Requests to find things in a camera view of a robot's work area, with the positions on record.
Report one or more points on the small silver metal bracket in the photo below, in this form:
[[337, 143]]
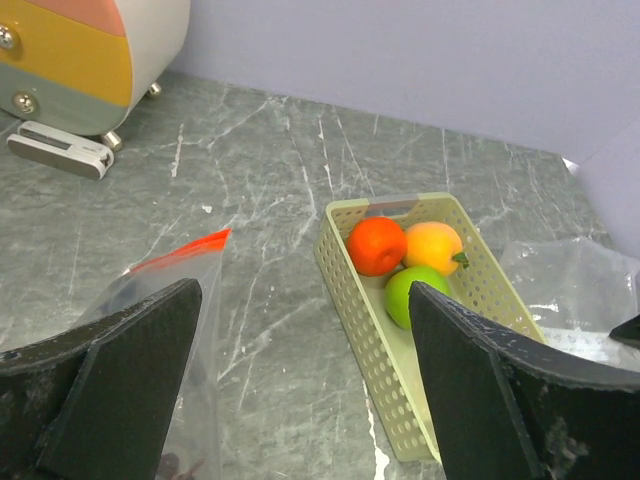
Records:
[[61, 150]]

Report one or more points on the red-zipper clear bag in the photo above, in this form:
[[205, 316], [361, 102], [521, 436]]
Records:
[[192, 448]]

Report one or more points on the orange fruit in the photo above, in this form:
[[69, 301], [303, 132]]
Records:
[[376, 246]]

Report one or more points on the blue-zipper clear bag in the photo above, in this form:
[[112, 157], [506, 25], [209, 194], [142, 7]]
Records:
[[577, 292]]

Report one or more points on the green apple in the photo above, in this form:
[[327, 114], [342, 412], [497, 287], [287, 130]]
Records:
[[397, 291]]

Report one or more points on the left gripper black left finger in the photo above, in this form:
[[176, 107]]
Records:
[[96, 401]]

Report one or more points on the yellow-green perforated plastic basket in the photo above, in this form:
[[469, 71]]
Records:
[[385, 353]]

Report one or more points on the white corner clip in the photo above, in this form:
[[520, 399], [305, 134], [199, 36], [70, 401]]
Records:
[[571, 166]]

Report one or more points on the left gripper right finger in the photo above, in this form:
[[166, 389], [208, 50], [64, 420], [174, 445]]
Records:
[[505, 406]]

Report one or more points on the yellow-orange peach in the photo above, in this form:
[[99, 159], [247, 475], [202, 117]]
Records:
[[436, 245]]

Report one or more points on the cylindrical drawer box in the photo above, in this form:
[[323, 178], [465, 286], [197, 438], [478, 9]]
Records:
[[83, 66]]

